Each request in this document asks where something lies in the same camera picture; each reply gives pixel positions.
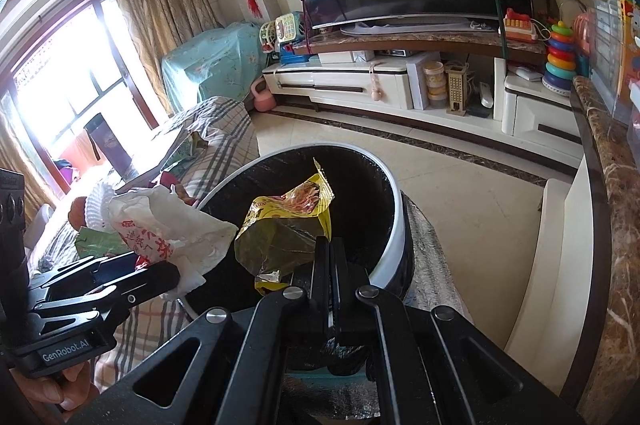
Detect brown marble counter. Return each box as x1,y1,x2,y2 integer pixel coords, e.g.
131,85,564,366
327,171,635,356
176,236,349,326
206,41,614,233
570,75,640,425

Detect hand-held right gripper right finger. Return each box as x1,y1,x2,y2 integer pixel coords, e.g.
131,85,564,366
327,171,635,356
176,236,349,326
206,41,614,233
331,239,587,425

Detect white television cabinet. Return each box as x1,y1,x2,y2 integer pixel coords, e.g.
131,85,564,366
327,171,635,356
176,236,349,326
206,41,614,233
262,25,586,171

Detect pink kettlebell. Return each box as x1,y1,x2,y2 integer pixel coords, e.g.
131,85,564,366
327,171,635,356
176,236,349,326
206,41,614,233
251,78,280,113

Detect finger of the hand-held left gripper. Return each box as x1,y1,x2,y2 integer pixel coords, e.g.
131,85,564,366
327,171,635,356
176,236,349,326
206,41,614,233
32,262,182,330
29,254,146,301

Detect white printed plastic bag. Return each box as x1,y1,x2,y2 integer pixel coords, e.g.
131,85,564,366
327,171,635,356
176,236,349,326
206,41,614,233
102,185,240,301

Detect white paper baking cup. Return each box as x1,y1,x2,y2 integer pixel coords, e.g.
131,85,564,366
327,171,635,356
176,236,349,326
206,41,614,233
82,182,126,231

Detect red toy phone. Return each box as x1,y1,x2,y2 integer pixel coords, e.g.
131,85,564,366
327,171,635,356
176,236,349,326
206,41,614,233
502,8,541,43

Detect person's left hand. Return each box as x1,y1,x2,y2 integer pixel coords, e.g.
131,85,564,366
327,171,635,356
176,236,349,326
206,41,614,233
20,360,94,409

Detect wooden building model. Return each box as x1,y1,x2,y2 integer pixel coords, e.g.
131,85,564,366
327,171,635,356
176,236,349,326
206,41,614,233
445,64,471,113

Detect dark tall bin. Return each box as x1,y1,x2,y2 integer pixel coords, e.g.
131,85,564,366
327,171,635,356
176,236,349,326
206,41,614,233
82,112,136,176

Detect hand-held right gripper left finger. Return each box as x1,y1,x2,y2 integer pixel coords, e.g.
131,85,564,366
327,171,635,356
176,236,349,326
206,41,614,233
65,237,332,425

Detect black bin with white rim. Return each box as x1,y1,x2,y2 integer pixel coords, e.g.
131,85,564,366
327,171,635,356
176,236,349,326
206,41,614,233
177,144,416,376

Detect beige curtain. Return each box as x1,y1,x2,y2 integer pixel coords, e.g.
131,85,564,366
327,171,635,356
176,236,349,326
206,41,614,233
109,0,221,116

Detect green and white toy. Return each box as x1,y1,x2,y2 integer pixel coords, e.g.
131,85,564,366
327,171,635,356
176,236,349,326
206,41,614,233
259,20,278,53

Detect cardboard sheet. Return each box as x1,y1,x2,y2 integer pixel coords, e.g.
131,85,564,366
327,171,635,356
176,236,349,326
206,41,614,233
115,125,193,193

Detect white set-top box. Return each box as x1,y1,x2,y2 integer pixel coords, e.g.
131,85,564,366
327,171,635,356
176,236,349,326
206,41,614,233
317,50,376,65

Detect green packet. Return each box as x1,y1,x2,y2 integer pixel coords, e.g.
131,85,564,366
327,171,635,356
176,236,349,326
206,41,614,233
75,227,131,258

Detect teal cloth furniture cover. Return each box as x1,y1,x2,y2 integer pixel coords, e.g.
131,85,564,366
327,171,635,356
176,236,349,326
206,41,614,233
161,21,276,113

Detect stacked yellow containers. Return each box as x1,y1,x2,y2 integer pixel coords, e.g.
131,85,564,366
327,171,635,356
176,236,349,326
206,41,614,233
424,61,446,108

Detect yellow toy phone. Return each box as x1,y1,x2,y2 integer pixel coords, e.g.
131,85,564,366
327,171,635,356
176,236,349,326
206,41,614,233
275,12,303,43

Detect orange fruit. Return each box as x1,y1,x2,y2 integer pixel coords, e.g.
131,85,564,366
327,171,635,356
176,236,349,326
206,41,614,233
69,196,91,231

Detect yellow snack wrapper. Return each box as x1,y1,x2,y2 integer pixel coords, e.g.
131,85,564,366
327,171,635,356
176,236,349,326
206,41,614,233
234,158,335,297

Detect wooden framed window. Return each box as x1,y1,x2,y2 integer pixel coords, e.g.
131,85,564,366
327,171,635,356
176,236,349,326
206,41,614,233
0,0,166,206

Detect clear printed packaging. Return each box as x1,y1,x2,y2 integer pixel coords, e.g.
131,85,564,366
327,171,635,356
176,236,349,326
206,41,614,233
590,0,640,126

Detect blue toy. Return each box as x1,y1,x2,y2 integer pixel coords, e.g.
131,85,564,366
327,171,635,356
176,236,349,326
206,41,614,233
279,44,311,66

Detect pink plastic toy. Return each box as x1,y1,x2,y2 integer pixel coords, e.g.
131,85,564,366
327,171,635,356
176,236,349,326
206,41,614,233
572,12,598,76

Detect rainbow stacking ring toy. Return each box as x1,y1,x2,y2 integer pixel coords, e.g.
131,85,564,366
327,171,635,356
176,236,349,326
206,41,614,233
542,20,578,96

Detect plaid sofa cover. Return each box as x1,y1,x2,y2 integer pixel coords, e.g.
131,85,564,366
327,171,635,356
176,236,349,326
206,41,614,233
30,95,261,396

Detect pink hanging toy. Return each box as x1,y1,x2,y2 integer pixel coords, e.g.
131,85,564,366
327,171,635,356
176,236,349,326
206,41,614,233
369,60,383,101

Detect white bench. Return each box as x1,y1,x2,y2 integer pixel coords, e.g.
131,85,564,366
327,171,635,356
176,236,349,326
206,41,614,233
502,150,608,368

